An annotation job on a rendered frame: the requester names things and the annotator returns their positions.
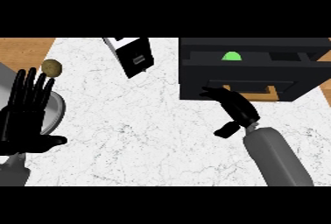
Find black and white appliance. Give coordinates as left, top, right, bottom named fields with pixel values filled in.
left=100, top=38, right=156, bottom=80

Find dark grey drawer cabinet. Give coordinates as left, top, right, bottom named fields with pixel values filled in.
left=178, top=38, right=331, bottom=102

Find grey round plate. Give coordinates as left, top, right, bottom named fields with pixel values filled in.
left=39, top=90, right=67, bottom=136

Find dark drawer with wooden inside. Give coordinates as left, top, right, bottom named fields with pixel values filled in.
left=200, top=78, right=299, bottom=103

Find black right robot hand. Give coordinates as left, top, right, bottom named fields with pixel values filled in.
left=197, top=86, right=262, bottom=139

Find grey flat block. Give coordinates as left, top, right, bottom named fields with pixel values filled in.
left=0, top=62, right=19, bottom=109

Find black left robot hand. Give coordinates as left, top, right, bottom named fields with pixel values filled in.
left=0, top=66, right=67, bottom=157

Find green cup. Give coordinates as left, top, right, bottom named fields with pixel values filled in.
left=219, top=51, right=243, bottom=62

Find brown potato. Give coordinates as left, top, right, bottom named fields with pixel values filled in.
left=39, top=59, right=63, bottom=79

